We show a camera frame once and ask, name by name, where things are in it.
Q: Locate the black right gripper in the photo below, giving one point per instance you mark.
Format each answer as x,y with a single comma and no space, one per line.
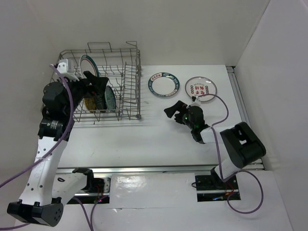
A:
179,106

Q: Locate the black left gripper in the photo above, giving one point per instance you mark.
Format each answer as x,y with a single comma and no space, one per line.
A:
97,84

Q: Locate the blue floral plate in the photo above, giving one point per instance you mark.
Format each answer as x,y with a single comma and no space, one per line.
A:
110,99

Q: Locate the black plate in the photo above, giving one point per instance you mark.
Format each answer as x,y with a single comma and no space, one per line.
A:
100,102

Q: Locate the yellow patterned plate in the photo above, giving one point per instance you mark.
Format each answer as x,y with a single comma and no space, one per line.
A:
90,104

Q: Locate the green red ring plate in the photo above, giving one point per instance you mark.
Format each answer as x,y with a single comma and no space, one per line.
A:
86,63

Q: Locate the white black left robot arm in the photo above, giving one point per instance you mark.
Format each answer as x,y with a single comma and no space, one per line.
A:
46,193

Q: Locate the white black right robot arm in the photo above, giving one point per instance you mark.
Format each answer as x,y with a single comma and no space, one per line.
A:
241,143

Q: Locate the white plate red characters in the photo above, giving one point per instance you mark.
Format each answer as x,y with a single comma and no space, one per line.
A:
202,88

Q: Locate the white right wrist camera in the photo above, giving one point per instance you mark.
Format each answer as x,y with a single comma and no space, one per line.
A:
195,101

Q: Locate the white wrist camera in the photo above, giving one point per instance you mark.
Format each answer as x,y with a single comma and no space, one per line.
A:
66,68
195,101

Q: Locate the grey wire dish rack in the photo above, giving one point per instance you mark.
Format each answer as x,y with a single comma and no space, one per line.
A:
122,67

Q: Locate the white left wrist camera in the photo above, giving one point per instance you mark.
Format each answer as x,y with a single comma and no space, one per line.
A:
66,68

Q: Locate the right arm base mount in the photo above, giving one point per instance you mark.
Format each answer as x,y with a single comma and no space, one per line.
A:
211,188

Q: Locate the aluminium table rail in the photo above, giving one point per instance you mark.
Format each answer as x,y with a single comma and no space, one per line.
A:
258,164

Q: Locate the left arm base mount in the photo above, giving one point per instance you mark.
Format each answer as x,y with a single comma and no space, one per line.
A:
98,193

